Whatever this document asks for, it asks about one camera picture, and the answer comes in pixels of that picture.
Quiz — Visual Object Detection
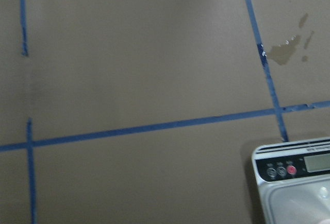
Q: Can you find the silver kitchen scale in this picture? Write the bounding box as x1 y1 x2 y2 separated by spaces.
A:
252 137 329 223

